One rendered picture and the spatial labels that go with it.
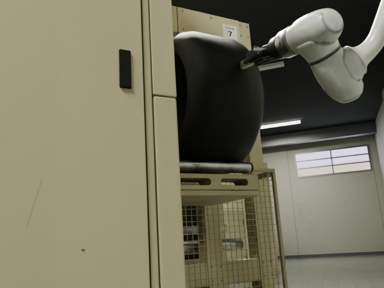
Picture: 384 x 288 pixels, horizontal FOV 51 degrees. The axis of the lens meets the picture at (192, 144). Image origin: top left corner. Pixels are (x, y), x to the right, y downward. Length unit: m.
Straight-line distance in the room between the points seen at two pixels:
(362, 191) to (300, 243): 2.35
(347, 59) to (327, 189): 11.51
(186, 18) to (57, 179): 1.56
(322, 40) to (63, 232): 0.86
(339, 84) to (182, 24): 1.05
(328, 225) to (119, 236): 12.04
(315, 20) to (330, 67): 0.14
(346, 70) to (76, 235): 0.89
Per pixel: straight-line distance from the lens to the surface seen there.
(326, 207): 12.65
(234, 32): 2.24
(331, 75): 1.24
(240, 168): 1.55
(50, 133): 0.68
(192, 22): 2.13
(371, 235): 12.67
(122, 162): 0.70
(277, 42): 1.31
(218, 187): 1.46
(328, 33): 1.19
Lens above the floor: 0.63
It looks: 14 degrees up
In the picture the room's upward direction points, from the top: 4 degrees counter-clockwise
